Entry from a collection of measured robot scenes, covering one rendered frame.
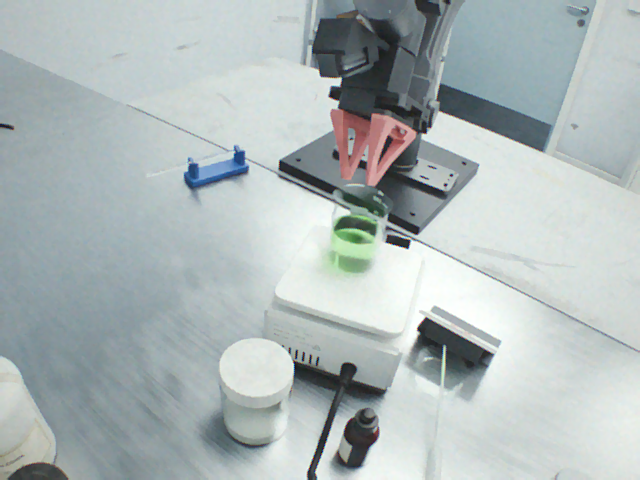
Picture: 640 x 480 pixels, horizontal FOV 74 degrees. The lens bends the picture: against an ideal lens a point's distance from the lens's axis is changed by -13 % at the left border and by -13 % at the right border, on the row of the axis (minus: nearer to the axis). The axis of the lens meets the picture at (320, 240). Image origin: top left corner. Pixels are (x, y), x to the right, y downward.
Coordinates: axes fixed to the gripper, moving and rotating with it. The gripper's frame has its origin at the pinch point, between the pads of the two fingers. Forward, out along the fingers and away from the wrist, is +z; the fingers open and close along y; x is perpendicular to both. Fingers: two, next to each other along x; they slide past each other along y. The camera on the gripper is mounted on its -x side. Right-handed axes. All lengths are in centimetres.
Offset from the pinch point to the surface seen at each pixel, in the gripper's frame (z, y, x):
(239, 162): 2.1, -26.5, 5.3
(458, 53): -109, -123, 249
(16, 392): 21.2, 0.6, -34.0
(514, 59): -110, -84, 253
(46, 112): 1, -69, -12
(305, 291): 11.4, 5.9, -11.6
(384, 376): 17.2, 13.3, -6.5
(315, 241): 7.7, 1.8, -6.8
